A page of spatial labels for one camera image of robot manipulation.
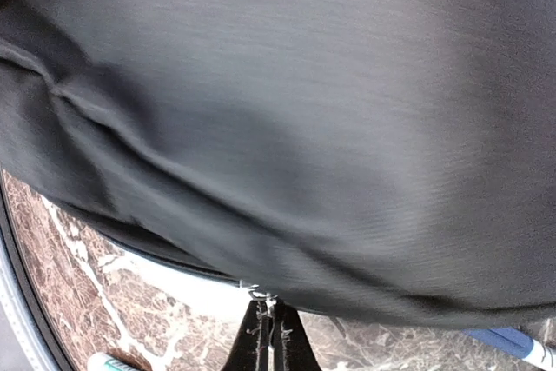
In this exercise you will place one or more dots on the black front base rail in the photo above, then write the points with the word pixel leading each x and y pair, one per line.
pixel 35 338

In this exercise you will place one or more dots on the blue capped white pen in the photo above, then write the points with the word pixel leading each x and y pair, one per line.
pixel 517 344

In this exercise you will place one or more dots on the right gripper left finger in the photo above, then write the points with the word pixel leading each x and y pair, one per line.
pixel 250 348

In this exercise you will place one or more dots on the black student backpack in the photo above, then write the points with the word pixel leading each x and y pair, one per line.
pixel 378 160

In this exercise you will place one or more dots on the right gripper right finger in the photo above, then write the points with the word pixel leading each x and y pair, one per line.
pixel 292 350

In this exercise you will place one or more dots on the green white glue stick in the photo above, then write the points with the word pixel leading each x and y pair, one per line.
pixel 104 362

